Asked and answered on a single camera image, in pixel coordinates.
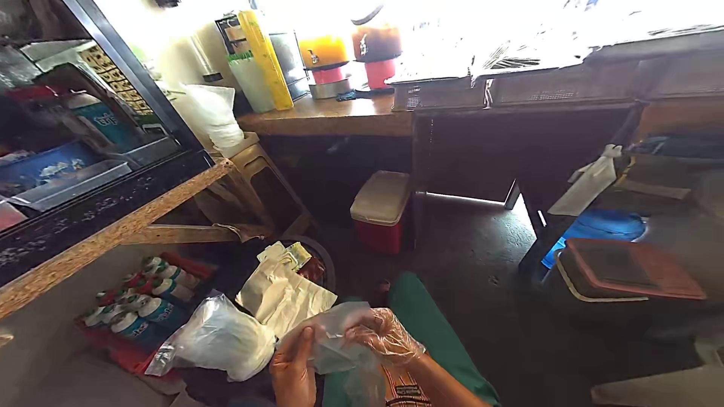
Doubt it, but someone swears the yellow plastic roll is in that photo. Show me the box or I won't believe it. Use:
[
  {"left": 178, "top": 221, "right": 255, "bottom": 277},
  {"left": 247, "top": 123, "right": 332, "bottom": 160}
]
[{"left": 237, "top": 9, "right": 295, "bottom": 111}]

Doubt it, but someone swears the yellow drink dispenser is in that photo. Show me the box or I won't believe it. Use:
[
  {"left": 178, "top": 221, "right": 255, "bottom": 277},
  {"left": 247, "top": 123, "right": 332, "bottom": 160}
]
[{"left": 296, "top": 34, "right": 353, "bottom": 100}]

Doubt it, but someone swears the dark orange drink dispenser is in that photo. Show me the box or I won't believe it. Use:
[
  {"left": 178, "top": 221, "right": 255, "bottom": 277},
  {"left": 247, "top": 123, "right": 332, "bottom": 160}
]
[{"left": 352, "top": 23, "right": 403, "bottom": 96}]

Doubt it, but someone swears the person's right hand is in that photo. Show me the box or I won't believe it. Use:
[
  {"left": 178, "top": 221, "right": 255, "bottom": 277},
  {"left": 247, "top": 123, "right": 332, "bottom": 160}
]
[{"left": 344, "top": 308, "right": 426, "bottom": 365}]

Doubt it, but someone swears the group of teal-labelled bottles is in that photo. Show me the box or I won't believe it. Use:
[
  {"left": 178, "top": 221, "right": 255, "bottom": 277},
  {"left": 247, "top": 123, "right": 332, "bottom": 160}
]
[{"left": 83, "top": 256, "right": 200, "bottom": 341}]

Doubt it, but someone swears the wooden cabinet stand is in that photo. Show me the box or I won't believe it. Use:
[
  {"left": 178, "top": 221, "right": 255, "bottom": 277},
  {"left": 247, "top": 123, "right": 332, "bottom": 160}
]
[{"left": 0, "top": 158, "right": 273, "bottom": 321}]

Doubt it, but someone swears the person's left hand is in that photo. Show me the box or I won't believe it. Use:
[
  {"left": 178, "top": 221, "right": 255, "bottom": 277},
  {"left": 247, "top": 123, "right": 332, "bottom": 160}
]
[{"left": 271, "top": 326, "right": 318, "bottom": 407}]

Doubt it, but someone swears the stuffed white plastic bag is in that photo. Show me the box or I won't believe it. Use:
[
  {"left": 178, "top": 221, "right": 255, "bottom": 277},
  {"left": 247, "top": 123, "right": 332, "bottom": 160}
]
[{"left": 145, "top": 293, "right": 277, "bottom": 382}]

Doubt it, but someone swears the bucket with pink lid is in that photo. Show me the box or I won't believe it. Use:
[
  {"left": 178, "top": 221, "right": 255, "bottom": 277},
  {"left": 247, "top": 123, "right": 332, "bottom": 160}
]
[{"left": 554, "top": 237, "right": 708, "bottom": 309}]

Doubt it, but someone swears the long grey plastic basket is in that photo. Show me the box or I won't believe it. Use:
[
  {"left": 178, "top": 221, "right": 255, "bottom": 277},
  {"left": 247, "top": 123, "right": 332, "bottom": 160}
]
[{"left": 488, "top": 57, "right": 646, "bottom": 108}]

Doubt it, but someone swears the red plastic crate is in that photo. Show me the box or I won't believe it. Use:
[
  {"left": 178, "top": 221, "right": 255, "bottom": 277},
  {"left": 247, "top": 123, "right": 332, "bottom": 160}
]
[{"left": 76, "top": 251, "right": 217, "bottom": 391}]

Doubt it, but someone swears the round dark basin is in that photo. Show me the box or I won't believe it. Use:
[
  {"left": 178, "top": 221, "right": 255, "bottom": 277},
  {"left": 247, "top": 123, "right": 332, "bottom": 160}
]
[{"left": 283, "top": 234, "right": 337, "bottom": 295}]

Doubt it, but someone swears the person's right forearm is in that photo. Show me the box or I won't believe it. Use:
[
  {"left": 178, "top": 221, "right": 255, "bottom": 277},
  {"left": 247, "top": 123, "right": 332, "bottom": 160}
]
[{"left": 408, "top": 353, "right": 492, "bottom": 407}]

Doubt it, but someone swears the clear thin plastic bag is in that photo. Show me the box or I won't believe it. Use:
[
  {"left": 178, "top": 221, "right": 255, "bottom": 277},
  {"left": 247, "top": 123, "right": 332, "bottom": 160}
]
[{"left": 305, "top": 301, "right": 387, "bottom": 407}]

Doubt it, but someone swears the blue plastic container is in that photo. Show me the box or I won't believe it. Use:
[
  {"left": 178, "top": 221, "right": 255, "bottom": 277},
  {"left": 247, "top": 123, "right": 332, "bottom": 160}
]
[{"left": 541, "top": 210, "right": 648, "bottom": 272}]

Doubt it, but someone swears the pale hanging cloth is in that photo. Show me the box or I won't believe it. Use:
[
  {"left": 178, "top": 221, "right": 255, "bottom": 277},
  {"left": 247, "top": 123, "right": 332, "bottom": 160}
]
[{"left": 548, "top": 144, "right": 623, "bottom": 218}]

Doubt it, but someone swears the knotted white plastic bag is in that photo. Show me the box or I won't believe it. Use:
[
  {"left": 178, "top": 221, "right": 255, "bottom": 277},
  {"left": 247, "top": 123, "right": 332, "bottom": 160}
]
[{"left": 182, "top": 84, "right": 245, "bottom": 158}]

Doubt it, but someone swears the yellow printed packet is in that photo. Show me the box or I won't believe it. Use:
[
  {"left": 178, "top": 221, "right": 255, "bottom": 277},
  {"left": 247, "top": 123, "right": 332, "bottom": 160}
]
[{"left": 284, "top": 242, "right": 312, "bottom": 271}]

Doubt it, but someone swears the wooden counter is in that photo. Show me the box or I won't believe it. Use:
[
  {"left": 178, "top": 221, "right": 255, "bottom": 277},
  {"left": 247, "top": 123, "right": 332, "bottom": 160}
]
[{"left": 238, "top": 90, "right": 416, "bottom": 138}]

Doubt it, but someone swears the beige plastic stool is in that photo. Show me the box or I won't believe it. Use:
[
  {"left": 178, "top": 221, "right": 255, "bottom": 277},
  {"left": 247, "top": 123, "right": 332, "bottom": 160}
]
[{"left": 215, "top": 132, "right": 313, "bottom": 238}]

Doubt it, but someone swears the person's body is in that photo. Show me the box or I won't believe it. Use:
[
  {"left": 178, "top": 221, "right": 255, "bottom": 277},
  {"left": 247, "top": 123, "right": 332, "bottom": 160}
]
[{"left": 381, "top": 364, "right": 433, "bottom": 407}]

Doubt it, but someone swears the glass display cabinet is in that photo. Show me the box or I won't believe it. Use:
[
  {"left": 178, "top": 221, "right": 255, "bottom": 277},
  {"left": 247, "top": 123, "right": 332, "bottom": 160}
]
[{"left": 0, "top": 0, "right": 213, "bottom": 286}]

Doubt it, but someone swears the green and white sack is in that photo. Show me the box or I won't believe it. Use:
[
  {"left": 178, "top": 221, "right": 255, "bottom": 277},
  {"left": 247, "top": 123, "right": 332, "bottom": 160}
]
[{"left": 227, "top": 50, "right": 276, "bottom": 114}]

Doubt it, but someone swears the crumpled brown paper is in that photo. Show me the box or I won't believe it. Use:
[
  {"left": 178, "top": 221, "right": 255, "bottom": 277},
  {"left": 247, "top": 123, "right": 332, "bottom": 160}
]
[{"left": 236, "top": 254, "right": 338, "bottom": 340}]

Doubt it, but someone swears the red cooler with white lid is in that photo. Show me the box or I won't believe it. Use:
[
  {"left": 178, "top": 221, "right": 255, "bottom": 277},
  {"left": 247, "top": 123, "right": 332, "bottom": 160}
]
[{"left": 350, "top": 170, "right": 413, "bottom": 255}]

